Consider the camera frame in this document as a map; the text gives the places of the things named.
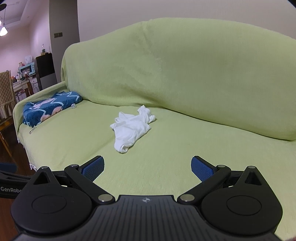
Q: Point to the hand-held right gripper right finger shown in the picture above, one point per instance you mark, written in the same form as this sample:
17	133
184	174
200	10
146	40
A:
202	168

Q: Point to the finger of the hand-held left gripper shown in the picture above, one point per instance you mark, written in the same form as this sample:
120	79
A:
8	168

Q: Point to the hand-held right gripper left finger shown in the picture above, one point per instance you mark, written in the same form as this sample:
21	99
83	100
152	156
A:
94	168

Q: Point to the white t-shirt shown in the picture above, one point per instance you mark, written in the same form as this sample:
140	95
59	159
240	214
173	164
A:
131	132

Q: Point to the wooden table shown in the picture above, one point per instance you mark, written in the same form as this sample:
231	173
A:
5	134

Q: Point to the quilted beige chair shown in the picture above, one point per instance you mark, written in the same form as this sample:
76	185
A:
7	88

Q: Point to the green covered sofa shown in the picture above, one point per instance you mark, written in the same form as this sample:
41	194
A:
185	81

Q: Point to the teal microwave oven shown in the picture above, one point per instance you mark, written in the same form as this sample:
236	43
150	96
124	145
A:
27	70

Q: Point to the bottle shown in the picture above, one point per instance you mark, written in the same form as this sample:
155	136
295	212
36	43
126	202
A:
42	49

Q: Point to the pendant ceiling lamp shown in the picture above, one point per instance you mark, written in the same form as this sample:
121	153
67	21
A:
2	30

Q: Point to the wall switch plate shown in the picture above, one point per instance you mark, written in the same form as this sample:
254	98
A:
58	35

